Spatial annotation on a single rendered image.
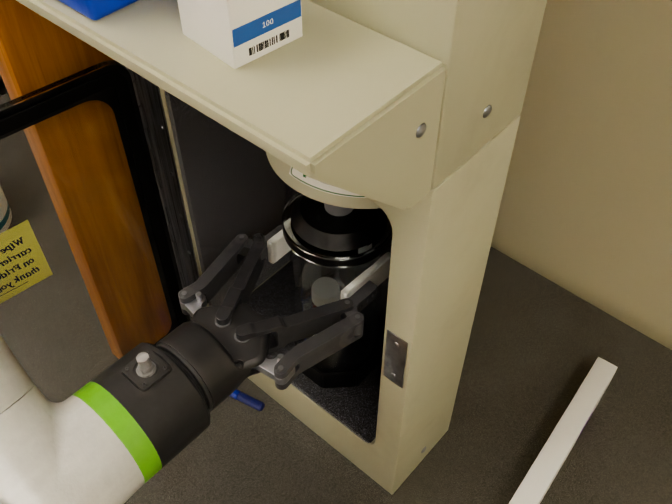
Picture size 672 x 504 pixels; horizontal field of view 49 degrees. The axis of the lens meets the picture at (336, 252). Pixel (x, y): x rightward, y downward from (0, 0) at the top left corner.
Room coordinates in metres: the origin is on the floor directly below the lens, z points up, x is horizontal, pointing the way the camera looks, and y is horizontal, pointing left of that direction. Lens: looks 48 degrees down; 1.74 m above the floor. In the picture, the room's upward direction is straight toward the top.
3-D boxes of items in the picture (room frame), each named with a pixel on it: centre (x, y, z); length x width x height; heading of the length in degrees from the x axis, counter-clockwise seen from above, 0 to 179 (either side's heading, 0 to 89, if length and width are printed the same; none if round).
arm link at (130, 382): (0.32, 0.15, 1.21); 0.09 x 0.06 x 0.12; 49
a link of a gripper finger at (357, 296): (0.42, -0.03, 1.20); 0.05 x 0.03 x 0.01; 138
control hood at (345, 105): (0.42, 0.09, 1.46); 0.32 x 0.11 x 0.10; 49
